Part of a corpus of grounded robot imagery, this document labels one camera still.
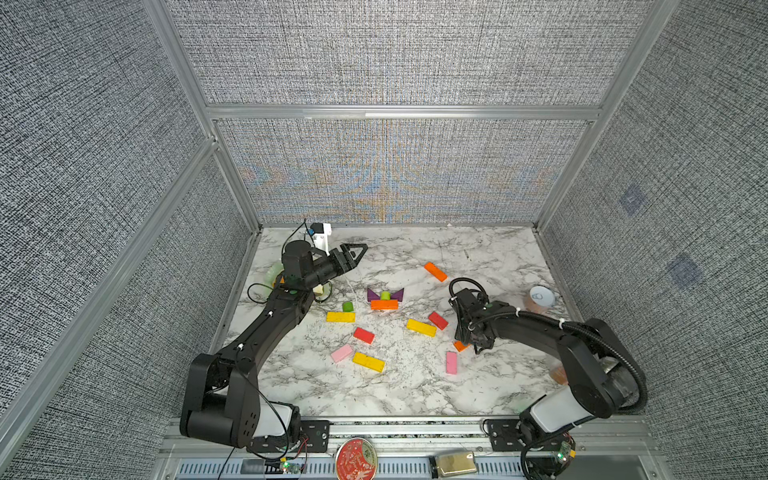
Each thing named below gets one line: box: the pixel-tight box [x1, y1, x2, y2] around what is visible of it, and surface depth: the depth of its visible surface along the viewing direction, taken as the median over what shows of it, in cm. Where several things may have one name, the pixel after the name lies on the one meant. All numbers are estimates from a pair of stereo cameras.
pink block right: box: [445, 351, 457, 375], surface depth 87 cm
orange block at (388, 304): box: [371, 299, 399, 310], surface depth 99 cm
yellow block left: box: [326, 312, 357, 323], surface depth 97 cm
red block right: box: [428, 311, 449, 330], surface depth 96 cm
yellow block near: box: [352, 352, 385, 372], surface depth 87 cm
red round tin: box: [335, 437, 378, 480], surface depth 69 cm
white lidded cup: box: [526, 286, 555, 314], surface depth 95 cm
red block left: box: [353, 327, 375, 344], surface depth 92 cm
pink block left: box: [331, 344, 353, 363], surface depth 88 cm
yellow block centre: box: [406, 318, 437, 337], surface depth 94 cm
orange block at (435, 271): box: [424, 262, 448, 282], surface depth 108 cm
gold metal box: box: [437, 451, 477, 476], surface depth 69 cm
